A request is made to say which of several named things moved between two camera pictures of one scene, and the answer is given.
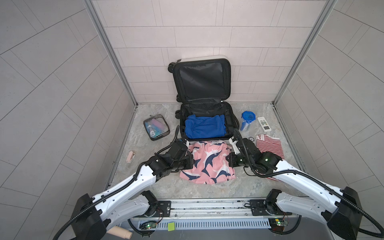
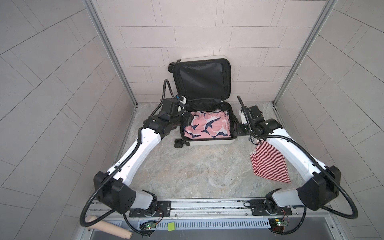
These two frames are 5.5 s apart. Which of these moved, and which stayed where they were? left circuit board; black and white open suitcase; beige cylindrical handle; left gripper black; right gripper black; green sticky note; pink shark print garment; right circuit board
Moved: right gripper black; left gripper black; pink shark print garment
Stayed: beige cylindrical handle; green sticky note; black and white open suitcase; right circuit board; left circuit board
